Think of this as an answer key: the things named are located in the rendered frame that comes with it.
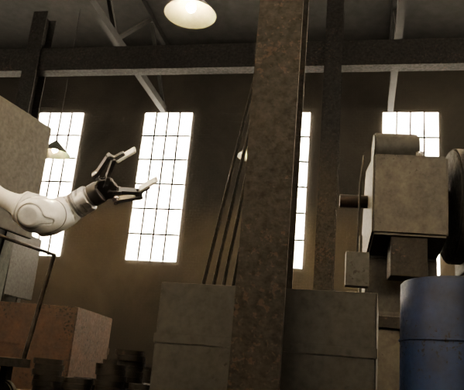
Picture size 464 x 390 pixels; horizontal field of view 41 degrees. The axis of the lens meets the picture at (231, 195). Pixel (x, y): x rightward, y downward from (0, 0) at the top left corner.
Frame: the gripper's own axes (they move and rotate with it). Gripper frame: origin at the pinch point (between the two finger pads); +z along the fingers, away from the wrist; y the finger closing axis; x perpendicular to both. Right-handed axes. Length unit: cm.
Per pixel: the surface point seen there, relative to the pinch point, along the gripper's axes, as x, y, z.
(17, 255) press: 730, -450, -445
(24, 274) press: 724, -487, -459
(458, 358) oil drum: -9, -166, 66
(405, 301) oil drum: 30, -162, 59
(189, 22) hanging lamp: 546, -176, 26
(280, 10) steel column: 176, -57, 83
